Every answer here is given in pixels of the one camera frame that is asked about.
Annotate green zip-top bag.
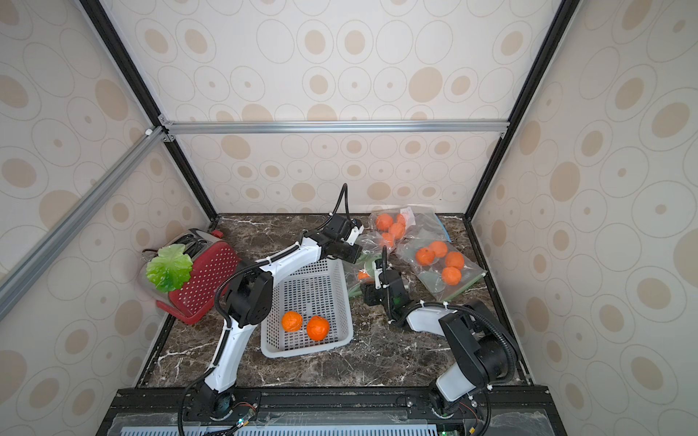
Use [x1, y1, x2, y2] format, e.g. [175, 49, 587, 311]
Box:
[342, 238, 384, 299]

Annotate orange taken out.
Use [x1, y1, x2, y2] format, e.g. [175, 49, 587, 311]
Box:
[306, 316, 330, 342]
[281, 311, 304, 332]

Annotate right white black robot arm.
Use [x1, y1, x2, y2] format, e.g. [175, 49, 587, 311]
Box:
[362, 248, 520, 416]

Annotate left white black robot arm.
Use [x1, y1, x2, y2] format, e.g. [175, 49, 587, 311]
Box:
[177, 185, 364, 427]

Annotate right green-edged zip-top bag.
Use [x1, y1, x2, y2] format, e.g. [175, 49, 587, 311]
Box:
[396, 238, 486, 302]

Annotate middle clear zip-top bag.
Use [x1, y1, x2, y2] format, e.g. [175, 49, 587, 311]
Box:
[360, 205, 451, 254]

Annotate white perforated plastic basket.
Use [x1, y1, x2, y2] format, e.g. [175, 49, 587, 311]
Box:
[261, 259, 354, 359]

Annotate red dotted toaster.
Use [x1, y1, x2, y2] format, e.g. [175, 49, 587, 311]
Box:
[138, 228, 241, 325]

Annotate green plastic leaf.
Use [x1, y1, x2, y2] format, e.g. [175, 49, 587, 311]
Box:
[145, 243, 194, 294]

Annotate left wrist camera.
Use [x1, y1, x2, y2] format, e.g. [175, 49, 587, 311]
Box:
[345, 219, 365, 245]

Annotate horizontal aluminium rail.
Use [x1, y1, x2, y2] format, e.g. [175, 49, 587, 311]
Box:
[163, 119, 509, 134]

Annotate diagonal aluminium rail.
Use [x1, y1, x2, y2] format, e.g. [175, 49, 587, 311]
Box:
[1, 126, 165, 317]

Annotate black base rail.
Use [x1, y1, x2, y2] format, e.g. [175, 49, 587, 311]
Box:
[97, 386, 566, 435]

